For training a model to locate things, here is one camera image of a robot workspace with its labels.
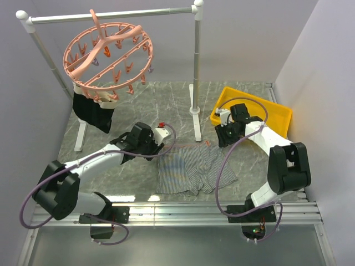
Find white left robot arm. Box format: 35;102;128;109
32;122;170;223

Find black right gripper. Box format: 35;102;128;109
215;120;241;148

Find pink round clip hanger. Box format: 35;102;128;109
63;10;154;100

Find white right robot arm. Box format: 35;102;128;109
215;104;311;222

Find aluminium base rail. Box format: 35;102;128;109
30;201;324;228

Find yellow plastic tray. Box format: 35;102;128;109
210;86;292;138

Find grey striped boxer underwear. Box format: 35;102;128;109
155;141;225;196

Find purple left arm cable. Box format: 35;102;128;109
19;123;177;246

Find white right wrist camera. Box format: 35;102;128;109
215;108;232;127

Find black underwear white waistband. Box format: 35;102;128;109
73;84;117;134

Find silver clothes rack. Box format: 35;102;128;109
16;1;204;141

